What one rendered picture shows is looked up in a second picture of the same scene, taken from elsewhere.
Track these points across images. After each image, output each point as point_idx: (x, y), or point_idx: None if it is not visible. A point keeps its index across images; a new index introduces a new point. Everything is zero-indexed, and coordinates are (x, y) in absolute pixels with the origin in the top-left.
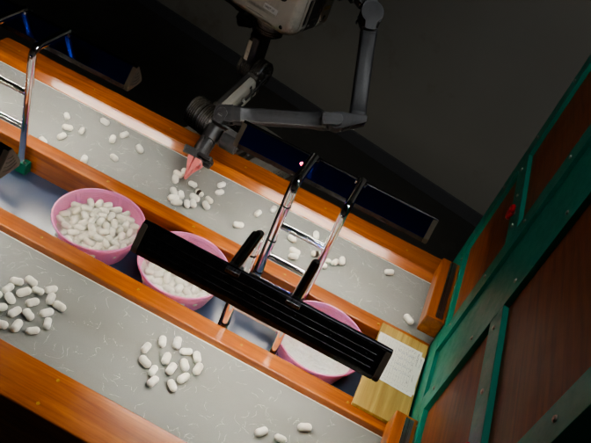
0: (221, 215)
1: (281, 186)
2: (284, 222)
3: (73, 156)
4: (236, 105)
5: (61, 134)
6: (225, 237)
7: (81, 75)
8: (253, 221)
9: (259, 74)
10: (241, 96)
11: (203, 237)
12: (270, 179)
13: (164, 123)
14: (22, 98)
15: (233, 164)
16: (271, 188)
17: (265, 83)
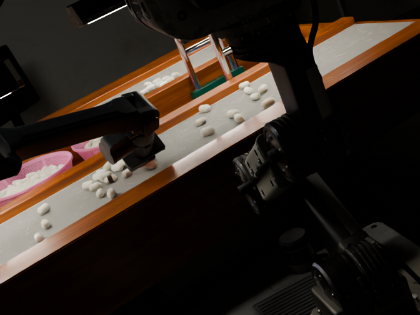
0: (70, 200)
1: (59, 239)
2: (15, 251)
3: (218, 105)
4: (119, 97)
5: (246, 87)
6: (30, 195)
7: (368, 63)
8: (40, 224)
9: (264, 137)
10: (251, 157)
11: (44, 182)
12: (79, 227)
13: (244, 132)
14: (327, 60)
15: (130, 193)
16: (64, 228)
17: (292, 180)
